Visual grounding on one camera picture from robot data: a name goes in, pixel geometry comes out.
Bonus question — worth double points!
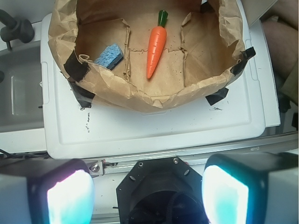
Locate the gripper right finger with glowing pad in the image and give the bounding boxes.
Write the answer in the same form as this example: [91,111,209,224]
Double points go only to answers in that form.
[202,153,299,224]

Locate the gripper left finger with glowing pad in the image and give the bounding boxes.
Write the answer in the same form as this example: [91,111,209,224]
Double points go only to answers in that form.
[0,159,95,224]

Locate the orange plastic carrot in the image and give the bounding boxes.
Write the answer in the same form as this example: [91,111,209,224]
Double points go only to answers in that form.
[146,10,168,79]

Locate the white plastic board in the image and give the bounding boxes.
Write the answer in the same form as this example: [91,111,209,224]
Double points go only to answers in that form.
[41,14,266,159]

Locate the white toy sink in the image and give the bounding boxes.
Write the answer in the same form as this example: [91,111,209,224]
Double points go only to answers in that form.
[0,22,46,153]

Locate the brown paper bag tray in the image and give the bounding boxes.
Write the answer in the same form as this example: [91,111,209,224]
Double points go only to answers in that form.
[49,0,255,113]

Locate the blue sponge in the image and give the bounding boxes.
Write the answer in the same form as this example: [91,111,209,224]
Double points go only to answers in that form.
[93,43,123,70]

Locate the grey toy faucet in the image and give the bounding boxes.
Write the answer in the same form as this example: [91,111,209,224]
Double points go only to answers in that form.
[0,9,35,51]

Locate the black octagonal mount plate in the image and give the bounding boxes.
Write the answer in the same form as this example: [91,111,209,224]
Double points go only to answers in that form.
[116,157,209,224]

